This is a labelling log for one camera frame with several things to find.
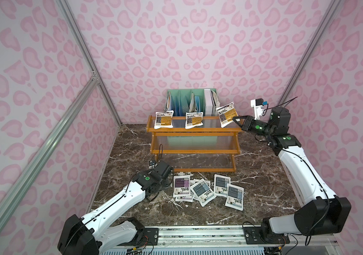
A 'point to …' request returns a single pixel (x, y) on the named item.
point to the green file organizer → (206, 100)
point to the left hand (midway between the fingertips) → (165, 180)
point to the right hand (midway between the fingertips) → (232, 118)
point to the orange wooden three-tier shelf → (210, 139)
